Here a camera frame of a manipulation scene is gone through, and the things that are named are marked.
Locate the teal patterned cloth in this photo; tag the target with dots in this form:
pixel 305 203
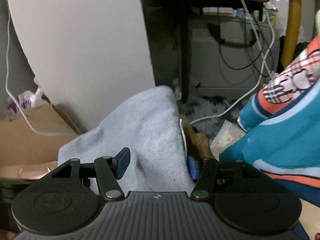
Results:
pixel 281 123

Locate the white shelf board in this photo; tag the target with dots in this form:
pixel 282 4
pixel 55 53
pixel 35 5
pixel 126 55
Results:
pixel 88 55

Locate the dark wooden desk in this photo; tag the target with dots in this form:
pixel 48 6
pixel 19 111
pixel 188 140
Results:
pixel 167 31

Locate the brown cardboard sheet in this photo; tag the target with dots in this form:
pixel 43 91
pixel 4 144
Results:
pixel 27 155

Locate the grey fuzzy floor rug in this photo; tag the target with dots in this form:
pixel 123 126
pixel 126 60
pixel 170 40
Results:
pixel 200 107

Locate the yellow vertical pole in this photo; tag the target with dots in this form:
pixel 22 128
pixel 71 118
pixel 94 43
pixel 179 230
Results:
pixel 292 31

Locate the brown folded garment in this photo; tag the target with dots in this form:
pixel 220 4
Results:
pixel 197 143

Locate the light blue denim pants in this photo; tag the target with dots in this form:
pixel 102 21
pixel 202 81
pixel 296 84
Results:
pixel 148 124

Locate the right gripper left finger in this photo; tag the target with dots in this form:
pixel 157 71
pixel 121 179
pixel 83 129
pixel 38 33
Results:
pixel 108 171

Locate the grey storage cabinet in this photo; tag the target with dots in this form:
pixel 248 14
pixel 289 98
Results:
pixel 229 56

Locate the detergent refill pouch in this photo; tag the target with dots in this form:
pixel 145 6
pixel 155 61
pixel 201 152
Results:
pixel 27 99

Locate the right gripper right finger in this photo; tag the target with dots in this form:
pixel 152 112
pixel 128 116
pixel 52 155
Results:
pixel 203 173

